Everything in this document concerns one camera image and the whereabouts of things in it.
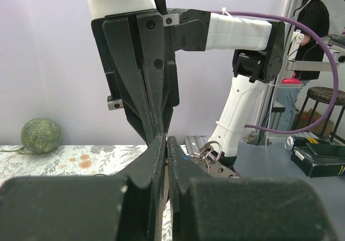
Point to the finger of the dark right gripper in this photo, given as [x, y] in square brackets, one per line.
[119, 40]
[152, 40]

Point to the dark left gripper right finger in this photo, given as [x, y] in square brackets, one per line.
[260, 208]

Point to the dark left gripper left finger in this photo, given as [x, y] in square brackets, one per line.
[126, 206]

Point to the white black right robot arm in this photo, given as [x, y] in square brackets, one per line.
[258, 54]

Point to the green yarn ball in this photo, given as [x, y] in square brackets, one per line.
[38, 136]

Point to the floral table mat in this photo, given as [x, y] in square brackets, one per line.
[69, 160]

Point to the black box on floor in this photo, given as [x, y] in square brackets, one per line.
[319, 160]

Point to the person in black shirt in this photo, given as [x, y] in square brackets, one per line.
[315, 16]

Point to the round brown stool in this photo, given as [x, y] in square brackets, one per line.
[308, 114]

